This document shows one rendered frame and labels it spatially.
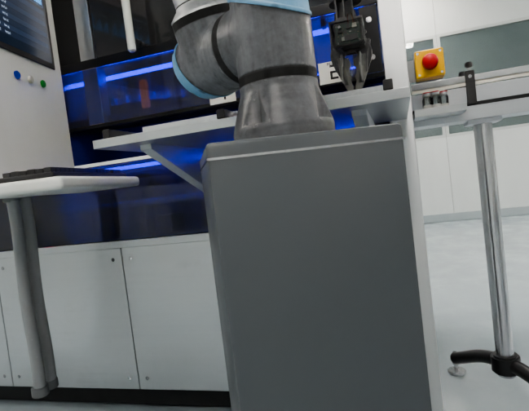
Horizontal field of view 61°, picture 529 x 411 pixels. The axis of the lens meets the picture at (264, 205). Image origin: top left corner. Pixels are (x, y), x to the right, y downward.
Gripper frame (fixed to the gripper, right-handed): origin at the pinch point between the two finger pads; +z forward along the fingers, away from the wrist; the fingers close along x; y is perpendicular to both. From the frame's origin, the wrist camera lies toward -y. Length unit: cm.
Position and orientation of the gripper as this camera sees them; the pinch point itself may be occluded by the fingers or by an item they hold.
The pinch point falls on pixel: (354, 90)
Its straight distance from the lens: 106.1
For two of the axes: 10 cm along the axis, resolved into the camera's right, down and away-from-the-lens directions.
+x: 9.5, -1.0, -3.0
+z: 1.2, 9.9, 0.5
